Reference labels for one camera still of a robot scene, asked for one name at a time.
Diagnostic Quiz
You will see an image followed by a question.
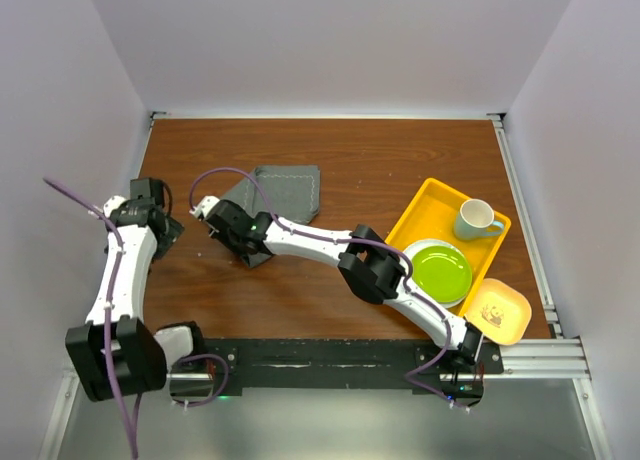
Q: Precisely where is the grey cloth napkin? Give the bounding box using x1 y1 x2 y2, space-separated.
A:
219 164 322 269

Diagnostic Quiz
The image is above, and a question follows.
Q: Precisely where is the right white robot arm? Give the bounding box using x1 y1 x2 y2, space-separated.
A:
208 211 483 373

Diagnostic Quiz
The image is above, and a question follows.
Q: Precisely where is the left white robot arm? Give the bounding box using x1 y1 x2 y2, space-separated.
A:
65 195 207 402

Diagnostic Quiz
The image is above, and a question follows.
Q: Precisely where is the white plate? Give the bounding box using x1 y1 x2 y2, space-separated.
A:
402 238 474 310

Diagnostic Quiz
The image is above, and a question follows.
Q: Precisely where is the yellow plastic tray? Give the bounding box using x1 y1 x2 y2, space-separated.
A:
385 178 511 317

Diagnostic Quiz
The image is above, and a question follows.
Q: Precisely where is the green plate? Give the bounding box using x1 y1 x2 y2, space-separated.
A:
410 244 474 304

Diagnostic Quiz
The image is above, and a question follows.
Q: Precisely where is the white cup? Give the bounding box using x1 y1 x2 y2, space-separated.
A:
453 199 505 241

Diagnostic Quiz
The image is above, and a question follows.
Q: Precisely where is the orange square plate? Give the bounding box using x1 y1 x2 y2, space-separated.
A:
464 278 532 346

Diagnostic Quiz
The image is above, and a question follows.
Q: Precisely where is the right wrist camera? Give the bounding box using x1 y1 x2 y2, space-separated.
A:
190 195 253 241

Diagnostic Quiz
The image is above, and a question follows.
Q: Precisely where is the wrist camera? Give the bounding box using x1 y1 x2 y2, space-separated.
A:
190 195 253 241
129 177 173 214

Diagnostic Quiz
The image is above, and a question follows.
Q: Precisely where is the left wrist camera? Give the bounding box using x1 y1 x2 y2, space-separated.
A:
129 177 173 214

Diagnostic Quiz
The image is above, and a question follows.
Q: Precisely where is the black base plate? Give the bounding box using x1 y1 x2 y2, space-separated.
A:
168 337 504 409

